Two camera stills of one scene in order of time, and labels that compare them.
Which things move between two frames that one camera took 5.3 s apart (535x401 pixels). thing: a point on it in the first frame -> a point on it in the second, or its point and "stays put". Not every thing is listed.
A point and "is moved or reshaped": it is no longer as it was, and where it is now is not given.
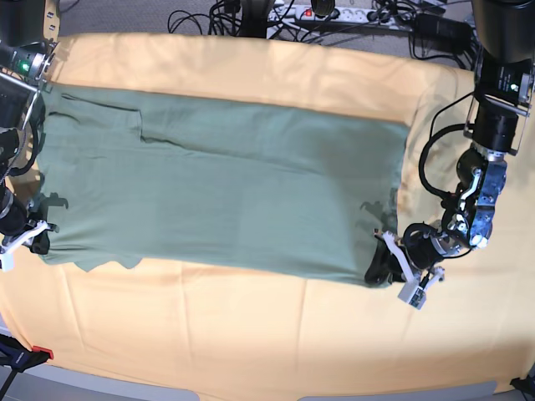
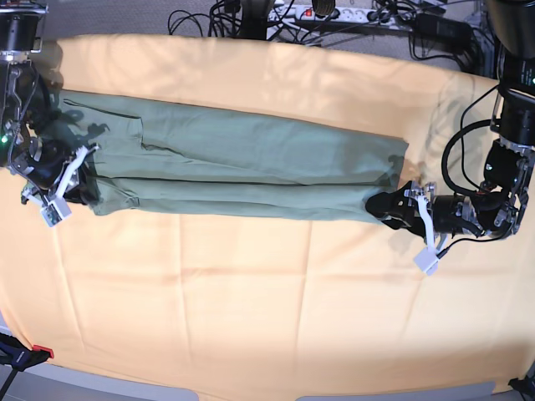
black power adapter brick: x=441 y=32 stays put
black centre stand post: x=254 y=18 stays put
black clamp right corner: x=527 y=385 stays put
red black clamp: x=17 y=356 stays put
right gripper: x=425 y=246 -> x=451 y=215
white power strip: x=303 y=13 stays put
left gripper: x=14 y=220 -> x=40 y=159
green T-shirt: x=213 y=190 is moved or reshaped
